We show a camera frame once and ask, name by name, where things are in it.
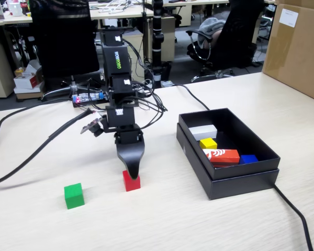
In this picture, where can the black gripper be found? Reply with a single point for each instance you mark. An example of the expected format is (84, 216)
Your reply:
(128, 136)

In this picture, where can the red wooden cube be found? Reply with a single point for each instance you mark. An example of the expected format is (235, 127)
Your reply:
(130, 185)

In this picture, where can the green wooden cube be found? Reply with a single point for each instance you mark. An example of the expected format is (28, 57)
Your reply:
(73, 196)

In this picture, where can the yellow wooden cube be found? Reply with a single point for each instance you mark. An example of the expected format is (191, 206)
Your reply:
(208, 143)

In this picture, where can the black open box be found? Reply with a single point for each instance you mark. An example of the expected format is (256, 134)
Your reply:
(240, 188)

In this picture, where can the black cardboard box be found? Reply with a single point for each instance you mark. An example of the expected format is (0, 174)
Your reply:
(251, 170)

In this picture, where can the open white cardboard box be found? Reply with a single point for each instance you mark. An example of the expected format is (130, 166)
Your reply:
(32, 68)

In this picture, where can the large brown cardboard box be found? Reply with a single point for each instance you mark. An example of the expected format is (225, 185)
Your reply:
(298, 57)

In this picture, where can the blue controller circuit board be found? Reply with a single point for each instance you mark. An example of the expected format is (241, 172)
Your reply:
(90, 97)

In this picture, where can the white rectangular block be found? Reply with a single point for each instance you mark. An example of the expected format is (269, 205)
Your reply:
(202, 132)

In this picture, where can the orange carton with white print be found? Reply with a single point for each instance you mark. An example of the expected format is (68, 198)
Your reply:
(225, 157)

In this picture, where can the blue wooden cube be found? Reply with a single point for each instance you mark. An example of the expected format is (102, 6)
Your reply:
(248, 158)

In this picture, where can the black vertical pole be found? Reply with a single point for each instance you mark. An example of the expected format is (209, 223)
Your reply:
(157, 39)

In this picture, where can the white and red carton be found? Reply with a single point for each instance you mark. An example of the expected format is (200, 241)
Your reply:
(26, 81)

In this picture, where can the black high-back office chair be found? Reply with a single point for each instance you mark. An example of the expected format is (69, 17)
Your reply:
(62, 39)

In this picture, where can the white laptop stand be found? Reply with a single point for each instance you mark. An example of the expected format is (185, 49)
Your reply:
(112, 9)

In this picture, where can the grey cloth bundle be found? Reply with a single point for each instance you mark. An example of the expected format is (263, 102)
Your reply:
(210, 24)

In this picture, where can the beige filing cabinet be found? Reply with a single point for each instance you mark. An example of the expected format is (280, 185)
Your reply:
(0, 73)

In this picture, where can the black mesh office chair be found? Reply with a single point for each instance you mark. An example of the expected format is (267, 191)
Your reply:
(238, 39)

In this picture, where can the light wood office desk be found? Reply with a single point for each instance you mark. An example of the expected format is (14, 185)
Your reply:
(15, 19)

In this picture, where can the cola bottle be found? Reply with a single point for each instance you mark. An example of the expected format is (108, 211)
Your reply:
(24, 6)

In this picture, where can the white paper label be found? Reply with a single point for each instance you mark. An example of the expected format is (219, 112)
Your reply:
(289, 17)

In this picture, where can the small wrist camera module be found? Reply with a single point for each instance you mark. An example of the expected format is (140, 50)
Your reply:
(95, 129)

